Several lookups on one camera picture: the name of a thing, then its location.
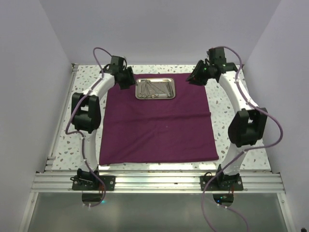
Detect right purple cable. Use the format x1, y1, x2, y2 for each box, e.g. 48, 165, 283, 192
201, 45, 284, 232

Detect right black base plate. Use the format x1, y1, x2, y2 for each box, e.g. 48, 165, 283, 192
199, 174, 244, 191

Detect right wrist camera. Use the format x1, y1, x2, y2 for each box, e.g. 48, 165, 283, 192
207, 47, 237, 73

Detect aluminium rail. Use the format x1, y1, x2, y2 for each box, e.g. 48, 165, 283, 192
42, 63, 79, 173
30, 171, 285, 193

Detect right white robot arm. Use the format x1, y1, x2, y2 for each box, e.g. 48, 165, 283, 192
186, 60, 267, 190

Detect steel instrument tray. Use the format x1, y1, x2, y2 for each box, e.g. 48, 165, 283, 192
135, 77, 176, 100

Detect aluminium left side rail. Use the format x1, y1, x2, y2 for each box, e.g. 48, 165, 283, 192
42, 63, 79, 173

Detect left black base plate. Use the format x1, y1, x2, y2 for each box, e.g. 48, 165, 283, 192
70, 175, 116, 191

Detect aluminium front rail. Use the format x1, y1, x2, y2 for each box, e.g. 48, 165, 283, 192
30, 171, 285, 193

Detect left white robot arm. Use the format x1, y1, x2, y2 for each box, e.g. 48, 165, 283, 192
65, 65, 136, 190

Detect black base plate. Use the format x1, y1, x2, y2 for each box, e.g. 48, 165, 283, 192
70, 175, 116, 191
199, 174, 244, 191

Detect surgical forceps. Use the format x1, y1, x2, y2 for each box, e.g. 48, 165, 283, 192
154, 82, 174, 98

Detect surgical scissors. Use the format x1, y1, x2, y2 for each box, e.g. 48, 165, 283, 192
138, 81, 151, 99

